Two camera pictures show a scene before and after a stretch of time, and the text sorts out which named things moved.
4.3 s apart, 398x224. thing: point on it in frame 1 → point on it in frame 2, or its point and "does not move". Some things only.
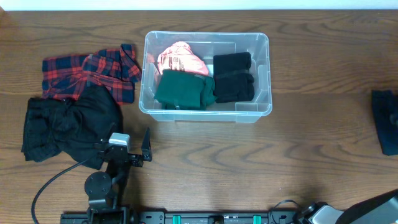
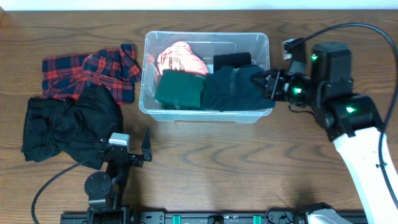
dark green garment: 182,90 does not move
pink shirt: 180,57 does not move
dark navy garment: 385,109 → 232,88
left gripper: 125,157 does not move
